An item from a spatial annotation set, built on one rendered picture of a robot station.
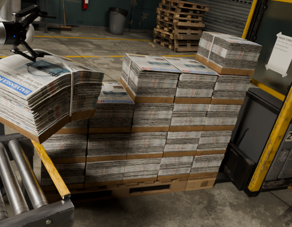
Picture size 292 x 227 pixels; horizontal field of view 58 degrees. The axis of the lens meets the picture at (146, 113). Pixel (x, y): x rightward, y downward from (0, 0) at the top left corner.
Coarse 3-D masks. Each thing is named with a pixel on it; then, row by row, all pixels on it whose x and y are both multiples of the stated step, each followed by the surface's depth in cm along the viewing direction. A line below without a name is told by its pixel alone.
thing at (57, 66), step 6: (18, 54) 110; (30, 54) 113; (30, 60) 106; (36, 60) 107; (42, 60) 108; (48, 60) 109; (42, 66) 102; (48, 66) 103; (54, 66) 104; (60, 66) 105; (60, 72) 99; (66, 72) 101; (78, 72) 104; (66, 78) 100; (78, 78) 106; (66, 84) 101; (66, 90) 102; (66, 96) 104; (66, 102) 106; (66, 108) 107; (72, 108) 110; (66, 114) 108
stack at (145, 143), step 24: (120, 96) 179; (96, 120) 170; (120, 120) 176; (144, 120) 182; (168, 120) 189; (192, 120) 195; (48, 144) 166; (72, 144) 173; (96, 144) 178; (120, 144) 184; (144, 144) 191; (168, 144) 200; (192, 144) 206; (72, 168) 182; (96, 168) 189; (120, 168) 196; (144, 168) 202; (168, 168) 210; (48, 192) 184; (72, 192) 191; (120, 192) 206; (144, 192) 216; (168, 192) 223
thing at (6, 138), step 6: (0, 138) 120; (6, 138) 121; (12, 138) 121; (18, 138) 123; (24, 138) 124; (6, 144) 120; (24, 144) 126; (30, 144) 127; (6, 150) 122; (24, 150) 127; (30, 150) 129; (12, 156) 125; (30, 156) 130
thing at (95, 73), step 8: (48, 56) 116; (72, 64) 113; (80, 64) 119; (80, 72) 105; (88, 72) 110; (96, 72) 114; (80, 80) 107; (88, 80) 112; (96, 80) 117; (80, 88) 109; (88, 88) 114; (96, 88) 119; (80, 96) 112; (88, 96) 117; (96, 96) 122; (80, 104) 114; (88, 104) 119
